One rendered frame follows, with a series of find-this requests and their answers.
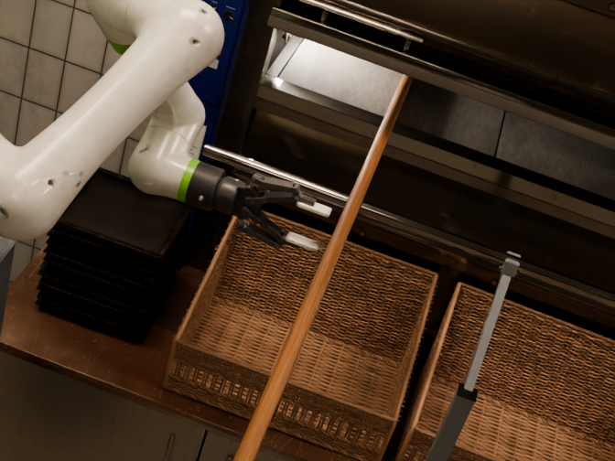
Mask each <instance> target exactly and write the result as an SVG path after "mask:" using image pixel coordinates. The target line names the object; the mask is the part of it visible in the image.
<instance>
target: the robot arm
mask: <svg viewBox="0 0 615 461"><path fill-rule="evenodd" d="M85 3H86V6H87V7H88V9H89V11H90V12H91V14H92V17H93V18H94V20H95V22H96V23H97V25H98V27H99V28H100V30H101V31H102V32H103V34H104V35H105V37H106V38H107V40H108V41H109V43H110V44H111V46H112V47H113V49H114V50H115V52H116V54H117V55H118V56H119V59H118V60H117V61H116V62H115V64H114V65H113V66H112V67H111V68H110V69H109V70H108V71H107V72H106V73H105V74H104V75H103V76H102V77H101V78H100V79H99V80H98V81H97V82H96V83H95V84H94V85H93V86H92V87H91V88H90V89H89V90H88V91H87V92H86V93H85V94H84V95H83V96H82V97H81V98H80V99H79V100H78V101H77V102H75V103H74V104H73V105H72V106H71V107H70V108H69V109H68V110H67V111H66V112H65V113H64V114H62V115H61V117H60V118H58V119H57V120H56V121H55V122H54V123H52V124H51V125H50V126H49V127H48V128H46V129H45V130H44V131H43V132H41V133H40V134H39V135H37V136H36V137H35V138H34V139H32V140H31V141H30V142H29V143H27V144H26V145H24V146H20V147H19V146H15V145H12V144H11V143H10V142H9V141H7V140H6V139H5V138H4V137H3V136H2V135H1V134H0V236H2V237H4V238H7V239H9V240H13V241H30V240H34V239H36V238H38V237H40V236H42V235H44V234H45V233H47V232H48V231H50V230H51V229H52V228H53V226H54V225H55V224H56V223H57V221H58V220H59V218H60V217H61V215H62V214H63V213H64V211H65V210H66V208H67V207H68V206H69V204H70V203H71V202H72V201H73V200H74V199H75V197H76V196H77V195H78V193H79V192H80V191H81V189H82V188H83V186H84V185H85V184H86V183H87V181H88V180H89V179H90V178H91V177H92V175H93V174H94V173H95V172H96V170H97V169H98V168H99V167H100V166H101V165H102V163H103V162H104V161H105V160H106V159H107V158H108V157H109V155H110V154H111V153H112V152H113V151H114V150H115V149H116V148H117V147H118V145H119V144H120V143H121V142H122V141H123V140H124V139H125V138H126V137H127V136H128V135H129V134H130V133H131V132H133V130H134V129H135V128H136V127H137V126H138V125H139V124H140V123H141V122H143V121H144V119H145V118H146V117H147V116H148V115H149V114H150V113H152V117H151V119H150V122H149V124H148V126H147V128H146V131H145V133H144V134H143V136H142V138H141V140H140V142H139V143H138V145H137V147H136V149H135V150H134V152H133V153H132V155H131V157H130V159H129V163H128V173H129V177H130V178H131V180H132V182H133V184H134V185H135V186H136V187H137V188H138V189H139V190H141V191H143V192H145V193H146V194H150V195H158V196H163V197H168V198H173V199H176V200H179V201H181V202H184V203H187V204H190V205H191V206H194V207H197V208H199V209H204V210H207V211H208V212H210V211H212V210H213V208H215V209H216V210H218V211H220V212H223V213H226V214H228V215H234V216H236V217H237V218H238V219H239V226H238V228H237V231H239V232H243V233H247V234H249V235H251V236H253V237H255V238H256V239H257V240H259V241H262V242H264V243H265V244H267V245H269V246H271V247H273V248H275V249H276V250H279V249H280V248H281V247H282V245H284V244H287V245H290V246H293V247H296V248H300V247H304V248H306V249H309V250H311V251H313V252H317V251H318V247H319V245H320V242H318V241H314V240H311V239H309V238H307V237H304V236H301V235H299V234H296V233H294V232H291V231H290V232H288V233H285V232H284V231H283V230H281V229H280V228H279V227H278V226H277V225H275V224H274V223H273V222H272V221H271V220H270V219H268V218H267V217H266V216H265V214H264V213H263V212H262V205H263V204H265V203H268V202H295V204H296V206H297V207H300V208H302V209H306V210H309V211H311V212H314V213H317V214H318V215H321V216H324V217H327V218H328V217H329V214H330V213H331V210H332V208H329V207H327V206H324V205H321V204H318V203H317V202H316V200H315V199H314V198H311V197H309V196H306V195H303V194H302V193H301V192H300V184H299V183H295V182H290V181H285V180H281V179H276V178H271V177H265V176H263V175H261V174H260V173H258V172H255V173H254V175H253V177H252V178H251V182H250V183H243V182H242V181H241V180H240V179H237V178H234V177H230V176H227V177H226V176H225V175H226V172H225V170H224V169H221V168H218V167H216V166H212V165H209V164H207V163H204V162H201V161H199V160H197V159H194V158H191V157H189V151H190V149H191V147H192V146H193V144H194V142H195V140H196V138H197V136H198V134H199V133H200V130H201V128H202V127H203V124H204V122H205V109H204V106H203V104H202V102H201V100H200V99H199V97H198V96H197V95H196V93H195V92H194V90H192V88H191V87H190V85H189V83H188V81H189V80H190V79H191V78H193V77H194V76H196V75H197V74H198V73H199V72H201V71H202V70H203V69H205V68H206V67H208V66H209V65H210V64H211V63H212V62H213V61H214V60H215V59H216V58H217V57H218V56H219V54H220V52H221V49H222V46H223V42H224V28H223V24H222V22H221V19H220V17H219V15H218V14H217V12H216V11H215V10H214V9H213V8H212V7H211V6H210V5H208V4H207V3H205V2H203V1H201V0H85ZM259 186H260V187H262V188H271V189H275V190H280V191H285V192H269V191H259V190H258V189H257V187H259ZM257 216H258V217H257ZM248 219H250V220H252V221H253V222H254V223H255V224H259V225H260V226H261V227H262V228H263V229H261V228H259V227H257V226H255V225H254V224H252V223H249V220H248Z"/></svg>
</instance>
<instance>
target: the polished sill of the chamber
mask: <svg viewBox="0 0 615 461"><path fill-rule="evenodd" d="M256 97H258V98H261V99H264V100H267V101H269V102H273V103H276V104H278V105H281V106H284V107H286V108H288V109H291V110H294V111H297V112H299V113H303V114H306V115H308V116H311V117H314V118H317V119H319V120H321V121H324V122H327V123H331V124H334V125H337V126H338V127H341V128H344V129H347V130H349V131H352V132H354V133H357V134H361V135H364V136H367V137H369V138H371V139H375V136H376V135H377V133H378V130H379V128H380V126H381V124H382V121H383V118H384V117H382V116H380V115H377V114H375V113H370V112H367V111H365V110H363V109H360V108H357V107H355V106H352V105H349V104H347V103H344V102H340V101H337V100H334V99H332V98H330V97H327V96H324V95H322V94H319V93H316V92H313V91H310V90H307V89H304V88H302V87H299V86H296V85H294V84H292V83H289V82H286V81H283V80H279V79H277V78H274V77H272V76H269V75H264V77H263V79H262V80H261V81H260V83H259V86H258V90H257V93H256ZM386 144H387V145H391V146H394V147H396V148H399V149H402V150H405V151H406V152H409V153H412V154H415V155H419V156H422V157H424V158H426V159H429V160H432V161H435V162H437V163H439V164H442V165H445V166H449V167H452V168H455V169H457V170H459V171H462V172H465V173H467V174H470V175H473V176H475V177H479V178H482V179H485V180H487V181H490V182H492V183H495V184H497V185H500V186H503V187H506V188H509V189H512V190H515V191H517V192H520V193H523V194H525V195H527V196H530V197H533V198H537V199H540V200H542V201H545V202H547V203H550V204H553V205H556V206H558V207H560V208H563V209H567V210H570V211H573V212H575V213H577V214H580V215H583V216H585V217H588V218H591V219H593V220H597V221H600V222H603V223H605V224H608V225H610V226H613V227H615V200H612V199H609V198H605V197H602V196H600V195H597V194H595V193H592V192H589V191H586V190H584V189H582V188H577V187H574V186H572V185H569V184H567V183H564V182H562V181H559V180H556V179H553V178H551V177H547V176H544V175H542V174H539V173H536V172H534V171H532V170H529V169H526V168H523V167H521V166H517V165H514V164H512V163H509V162H506V161H503V160H501V159H499V158H496V157H493V156H490V155H486V154H483V153H481V152H479V151H476V150H473V149H470V148H468V147H466V146H463V145H459V144H456V143H453V142H450V141H449V140H446V139H443V138H440V137H438V136H435V135H432V134H429V133H426V132H423V131H420V130H417V129H415V128H413V127H410V126H407V125H405V124H402V123H398V122H395V124H394V127H393V130H392V131H391V134H390V136H389V138H388V141H387V143H386Z"/></svg>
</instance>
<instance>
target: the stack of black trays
mask: <svg viewBox="0 0 615 461"><path fill-rule="evenodd" d="M194 208H195V207H194V206H191V205H190V204H187V203H184V202H181V201H179V200H176V199H173V198H168V197H163V196H158V195H150V194H146V193H145V192H143V191H141V190H139V189H138V188H137V187H136V186H135V185H134V184H133V182H132V180H131V178H130V177H126V176H123V175H120V174H117V173H115V172H113V171H110V170H107V169H104V168H102V167H99V168H98V169H97V170H96V172H95V173H94V174H93V175H92V177H91V178H90V179H89V180H88V181H87V183H86V184H85V185H84V186H83V188H82V189H81V191H80V192H79V193H78V195H77V196H76V197H75V199H74V200H73V201H72V202H71V203H70V204H69V206H68V207H67V208H66V210H65V211H64V213H63V214H62V215H61V217H60V218H59V220H58V221H57V223H56V224H55V225H54V226H53V228H52V229H51V230H50V231H49V232H48V233H47V236H49V238H48V239H47V241H46V243H47V244H48V246H47V247H46V249H45V250H44V251H43V252H45V253H46V255H45V257H44V258H43V260H44V262H43V263H42V264H41V265H40V266H42V267H41V269H40V270H39V271H38V273H37V274H38V275H41V276H42V277H41V278H40V280H39V281H38V286H37V287H36V289H38V290H40V292H39V293H38V295H37V298H38V300H37V302H36V303H35V304H37V305H39V306H40V308H41V309H43V310H46V311H49V312H51V313H53V314H56V315H59V316H64V317H66V318H68V319H71V320H74V321H77V322H79V323H82V324H84V325H87V326H90V327H94V328H97V329H100V330H102V331H104V332H107V333H110V334H113V335H115V336H117V337H120V338H125V339H127V340H130V341H133V342H135V343H137V342H138V341H140V342H141V341H142V340H143V338H144V336H145V334H146V332H147V330H148V329H149V328H150V326H151V324H152V322H153V321H154V319H155V317H156V315H157V313H158V311H159V309H160V308H161V306H162V305H163V303H164V301H165V300H166V298H167V295H168V294H169V292H170V290H171V288H172V287H173V285H174V283H175V282H176V280H175V278H176V276H177V275H176V274H175V271H176V270H177V268H178V264H179V262H180V257H181V255H182V254H183V252H182V251H183V249H184V248H185V245H183V244H184V242H185V240H186V238H185V236H186V234H187V233H188V232H187V231H186V228H187V227H188V225H189V222H188V221H189V219H190V217H191V216H190V214H191V212H192V211H193V210H194Z"/></svg>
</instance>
